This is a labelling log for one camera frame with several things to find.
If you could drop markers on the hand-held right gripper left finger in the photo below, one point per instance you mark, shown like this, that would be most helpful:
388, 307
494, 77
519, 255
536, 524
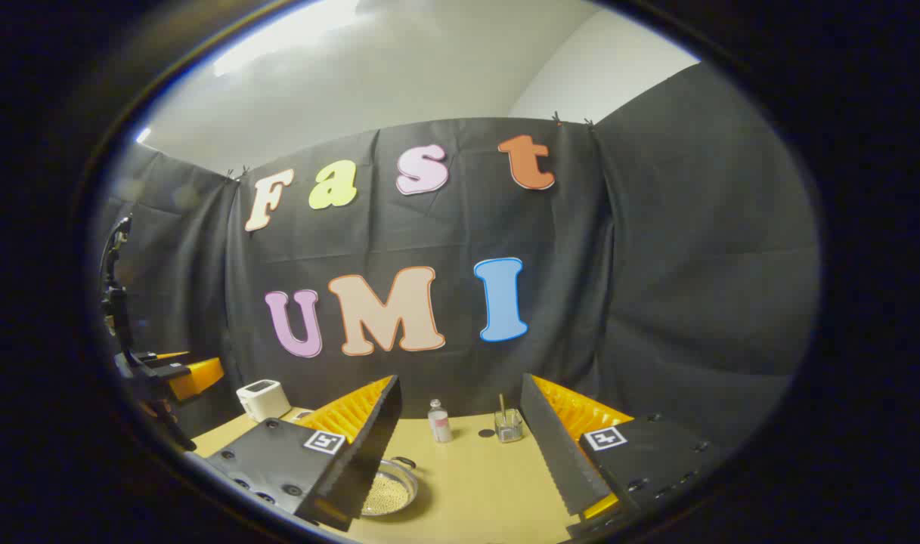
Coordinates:
360, 462

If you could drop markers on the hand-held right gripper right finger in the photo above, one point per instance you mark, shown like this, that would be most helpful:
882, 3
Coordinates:
554, 453

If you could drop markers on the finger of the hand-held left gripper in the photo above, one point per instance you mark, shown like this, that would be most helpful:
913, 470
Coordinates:
199, 376

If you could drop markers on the pile of yellow soybeans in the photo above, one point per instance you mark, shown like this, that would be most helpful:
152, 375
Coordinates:
388, 495

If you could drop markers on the stainless steel pot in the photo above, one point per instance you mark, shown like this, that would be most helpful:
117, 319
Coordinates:
404, 483

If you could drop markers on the small clear holder cup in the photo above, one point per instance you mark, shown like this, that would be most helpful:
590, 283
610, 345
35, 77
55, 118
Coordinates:
509, 428

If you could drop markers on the white toaster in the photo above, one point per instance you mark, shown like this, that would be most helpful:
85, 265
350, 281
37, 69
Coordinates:
263, 399

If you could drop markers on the wooden stick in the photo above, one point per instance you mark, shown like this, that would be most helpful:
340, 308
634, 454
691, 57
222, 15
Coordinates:
502, 408

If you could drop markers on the clear bottle with white label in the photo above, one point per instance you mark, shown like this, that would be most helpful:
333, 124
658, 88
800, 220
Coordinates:
439, 424

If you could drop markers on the black backdrop cloth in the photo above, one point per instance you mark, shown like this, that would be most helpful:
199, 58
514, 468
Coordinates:
580, 302

